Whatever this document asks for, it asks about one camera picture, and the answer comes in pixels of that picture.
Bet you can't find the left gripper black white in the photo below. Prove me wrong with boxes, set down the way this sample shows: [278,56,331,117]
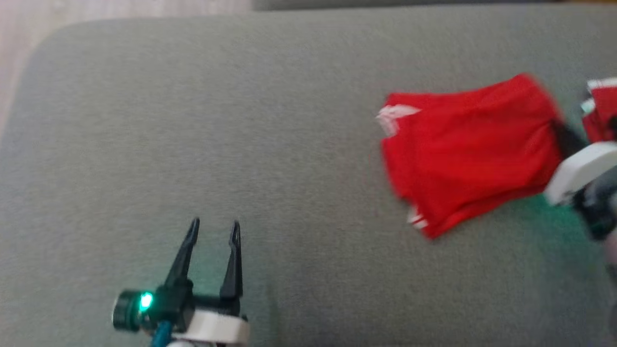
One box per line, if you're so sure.
[155,218,251,346]

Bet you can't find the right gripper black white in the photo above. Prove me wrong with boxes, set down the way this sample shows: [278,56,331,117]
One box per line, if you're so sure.
[544,115,617,241]

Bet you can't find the red shorts with white stripes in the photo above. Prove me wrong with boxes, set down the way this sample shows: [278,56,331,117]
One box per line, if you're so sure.
[581,77,617,143]

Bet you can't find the red and white basketball jersey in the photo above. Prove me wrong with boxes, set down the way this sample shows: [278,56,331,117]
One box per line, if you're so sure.
[376,72,564,240]

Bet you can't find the grey fabric sofa seat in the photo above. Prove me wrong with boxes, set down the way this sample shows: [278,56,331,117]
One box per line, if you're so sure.
[0,4,617,347]

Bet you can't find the grey sofa cushion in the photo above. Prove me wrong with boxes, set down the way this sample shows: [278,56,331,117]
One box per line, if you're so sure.
[252,0,564,11]

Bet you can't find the left gripper teal cable plug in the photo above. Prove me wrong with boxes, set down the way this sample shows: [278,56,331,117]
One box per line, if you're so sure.
[149,319,175,347]

